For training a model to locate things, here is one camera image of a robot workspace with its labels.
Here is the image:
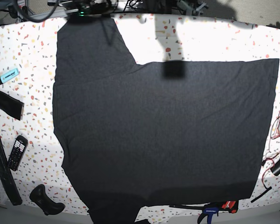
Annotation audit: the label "dark grey T-shirt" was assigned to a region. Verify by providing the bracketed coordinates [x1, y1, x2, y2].
[53, 17, 279, 224]

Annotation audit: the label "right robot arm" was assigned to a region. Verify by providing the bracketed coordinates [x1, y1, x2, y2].
[7, 0, 119, 23]

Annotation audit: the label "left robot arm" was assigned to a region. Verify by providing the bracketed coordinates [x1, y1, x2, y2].
[176, 0, 209, 16]

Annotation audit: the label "black remote control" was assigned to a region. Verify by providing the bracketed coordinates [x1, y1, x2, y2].
[7, 135, 28, 171]

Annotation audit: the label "black game controller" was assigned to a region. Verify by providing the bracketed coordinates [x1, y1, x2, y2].
[29, 184, 65, 216]

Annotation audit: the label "light blue highlighter marker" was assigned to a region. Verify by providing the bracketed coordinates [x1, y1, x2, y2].
[0, 68, 19, 85]

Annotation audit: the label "long black tube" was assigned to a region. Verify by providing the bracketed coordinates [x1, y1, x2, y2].
[0, 139, 22, 206]

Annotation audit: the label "small black stick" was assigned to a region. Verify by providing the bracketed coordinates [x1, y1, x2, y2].
[251, 187, 272, 203]

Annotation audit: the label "black cables behind table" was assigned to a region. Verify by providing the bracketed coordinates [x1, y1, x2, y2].
[123, 0, 178, 13]

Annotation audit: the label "black fabric strap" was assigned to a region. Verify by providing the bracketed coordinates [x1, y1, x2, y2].
[0, 87, 24, 121]

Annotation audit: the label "red black wire bundle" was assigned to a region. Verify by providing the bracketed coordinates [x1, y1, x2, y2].
[261, 105, 280, 190]

